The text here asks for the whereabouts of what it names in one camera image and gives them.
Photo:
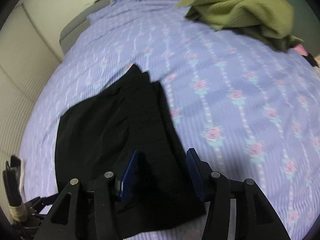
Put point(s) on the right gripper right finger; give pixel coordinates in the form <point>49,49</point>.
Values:
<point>237,209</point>

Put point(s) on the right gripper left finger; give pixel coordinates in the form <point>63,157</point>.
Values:
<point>88,211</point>

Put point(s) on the black pants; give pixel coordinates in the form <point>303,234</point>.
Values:
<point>131,115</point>

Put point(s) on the stack of folded dark clothes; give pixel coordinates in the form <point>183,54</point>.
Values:
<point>21,182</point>

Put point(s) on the purple floral bed cover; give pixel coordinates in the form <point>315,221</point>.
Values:
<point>248,110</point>

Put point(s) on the pink garment on bed edge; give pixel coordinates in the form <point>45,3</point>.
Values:
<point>301,50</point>

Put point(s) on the olive green knit garment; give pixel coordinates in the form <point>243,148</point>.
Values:
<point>269,21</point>

